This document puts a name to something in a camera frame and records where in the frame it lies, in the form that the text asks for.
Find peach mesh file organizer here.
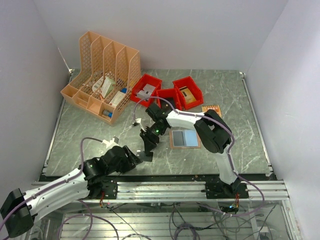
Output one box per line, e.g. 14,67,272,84
61,31,141,125

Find blue capped bottle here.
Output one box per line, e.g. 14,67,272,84
102,109,113,118

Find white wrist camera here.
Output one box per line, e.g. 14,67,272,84
102,136,119,150
132,118,147,132

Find red white box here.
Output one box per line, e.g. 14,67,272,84
109,91,126,108

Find red bin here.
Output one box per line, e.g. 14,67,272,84
130,73,162,103
172,76,204,110
156,88,182,110

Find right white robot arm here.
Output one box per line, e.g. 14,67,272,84
139,103,241,198

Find black VIP card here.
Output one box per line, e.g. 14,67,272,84
139,151,154,162

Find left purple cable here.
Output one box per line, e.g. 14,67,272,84
0,137,103,240

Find grey white boxes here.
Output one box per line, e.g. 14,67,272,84
136,84,156,99

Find white labelled packet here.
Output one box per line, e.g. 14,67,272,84
91,76,104,92

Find orange patterned card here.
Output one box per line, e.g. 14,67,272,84
201,105,222,117

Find tangled floor cables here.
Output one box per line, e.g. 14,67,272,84
57,198,283,240

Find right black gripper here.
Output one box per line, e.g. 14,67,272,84
139,122,166,154

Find green white box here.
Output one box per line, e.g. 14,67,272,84
100,76,115,98

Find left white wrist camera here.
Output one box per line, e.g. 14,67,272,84
102,136,119,150

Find gold striped card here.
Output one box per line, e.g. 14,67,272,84
179,86,196,104

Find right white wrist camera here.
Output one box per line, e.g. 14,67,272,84
132,118,147,132

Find aluminium rail frame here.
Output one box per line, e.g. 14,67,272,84
26,181,291,240

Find grey plain card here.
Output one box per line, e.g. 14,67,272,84
172,130,185,147

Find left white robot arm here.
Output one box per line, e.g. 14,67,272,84
0,145,143,238

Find tan leather card holder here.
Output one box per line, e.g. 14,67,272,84
169,129,201,149

